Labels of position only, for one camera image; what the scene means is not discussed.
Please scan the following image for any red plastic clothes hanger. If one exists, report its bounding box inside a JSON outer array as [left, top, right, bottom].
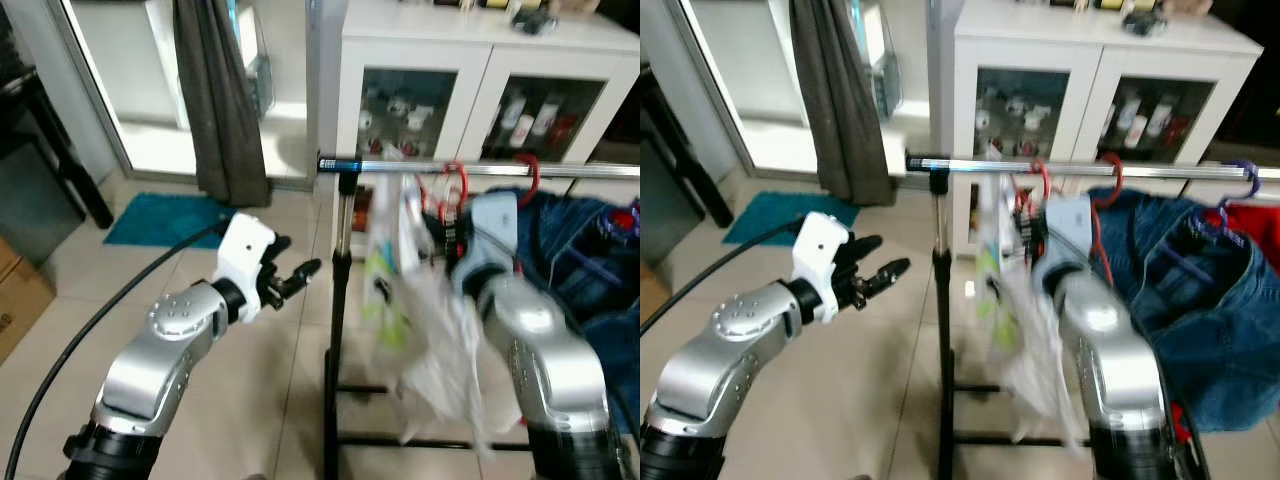
[[1015, 160, 1053, 216], [432, 160, 471, 226]]

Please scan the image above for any white shirt with green print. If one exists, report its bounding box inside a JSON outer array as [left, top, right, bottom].
[[362, 150, 496, 461], [975, 150, 1091, 456]]

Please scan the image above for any dark red clothes hanger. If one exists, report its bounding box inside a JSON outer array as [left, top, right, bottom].
[[1092, 153, 1126, 291], [512, 153, 543, 208]]

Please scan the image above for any teal floor mat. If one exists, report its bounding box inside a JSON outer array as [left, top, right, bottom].
[[722, 190, 861, 248], [103, 192, 241, 249]]

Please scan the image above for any blue denim garment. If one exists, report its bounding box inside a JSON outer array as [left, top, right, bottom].
[[1085, 185, 1280, 433], [505, 185, 641, 441]]

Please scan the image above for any dark grey curtain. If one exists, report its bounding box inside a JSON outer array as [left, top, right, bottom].
[[788, 0, 896, 208], [172, 0, 273, 208]]

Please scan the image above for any white glass-door cabinet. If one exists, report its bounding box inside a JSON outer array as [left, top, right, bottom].
[[950, 0, 1266, 251], [335, 0, 641, 201]]

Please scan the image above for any white framed glass door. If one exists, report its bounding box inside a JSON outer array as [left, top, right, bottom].
[[665, 0, 936, 191], [45, 0, 321, 191]]

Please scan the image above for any red shirt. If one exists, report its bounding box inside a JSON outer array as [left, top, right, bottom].
[[1225, 200, 1280, 276]]

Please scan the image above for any black desk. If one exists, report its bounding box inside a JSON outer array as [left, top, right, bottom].
[[0, 65, 116, 266], [640, 70, 691, 191]]

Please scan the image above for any small black gadget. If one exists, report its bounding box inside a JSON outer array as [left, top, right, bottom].
[[1122, 8, 1169, 36], [510, 8, 556, 36]]

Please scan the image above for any plain brown cardboard box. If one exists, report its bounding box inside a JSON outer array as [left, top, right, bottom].
[[0, 235, 56, 366]]

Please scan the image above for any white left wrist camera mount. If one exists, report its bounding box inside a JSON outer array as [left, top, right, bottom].
[[792, 210, 851, 326], [215, 210, 276, 323]]

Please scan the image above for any light grey right wrist camera mount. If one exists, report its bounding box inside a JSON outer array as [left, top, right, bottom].
[[1045, 195, 1093, 276], [468, 192, 521, 276]]

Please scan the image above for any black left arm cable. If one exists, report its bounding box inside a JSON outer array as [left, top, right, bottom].
[[3, 218, 233, 480], [640, 218, 809, 336]]

